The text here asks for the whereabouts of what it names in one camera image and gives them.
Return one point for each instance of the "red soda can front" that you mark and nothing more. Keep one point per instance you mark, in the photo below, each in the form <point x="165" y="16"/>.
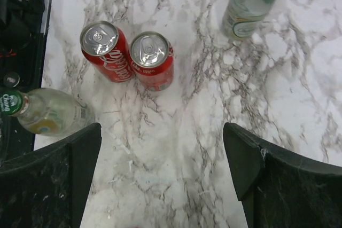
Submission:
<point x="106" y="48"/>

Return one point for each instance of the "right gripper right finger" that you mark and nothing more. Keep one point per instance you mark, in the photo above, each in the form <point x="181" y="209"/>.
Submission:
<point x="278" y="187"/>

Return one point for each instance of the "clear bottle rear left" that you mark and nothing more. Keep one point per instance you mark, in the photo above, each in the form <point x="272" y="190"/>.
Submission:
<point x="242" y="17"/>

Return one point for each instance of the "clear bottle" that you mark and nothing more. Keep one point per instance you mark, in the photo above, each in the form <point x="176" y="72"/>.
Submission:
<point x="242" y="17"/>
<point x="47" y="112"/>

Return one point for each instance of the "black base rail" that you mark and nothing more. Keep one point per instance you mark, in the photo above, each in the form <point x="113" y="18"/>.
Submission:
<point x="24" y="29"/>

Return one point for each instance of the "red soda can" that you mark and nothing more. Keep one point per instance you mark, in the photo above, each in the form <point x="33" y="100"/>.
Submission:
<point x="152" y="58"/>
<point x="106" y="48"/>

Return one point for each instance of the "clear bottle front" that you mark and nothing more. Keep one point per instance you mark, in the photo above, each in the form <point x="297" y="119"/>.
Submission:
<point x="47" y="112"/>

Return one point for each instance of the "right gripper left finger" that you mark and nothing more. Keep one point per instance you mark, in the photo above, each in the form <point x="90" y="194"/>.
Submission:
<point x="49" y="187"/>

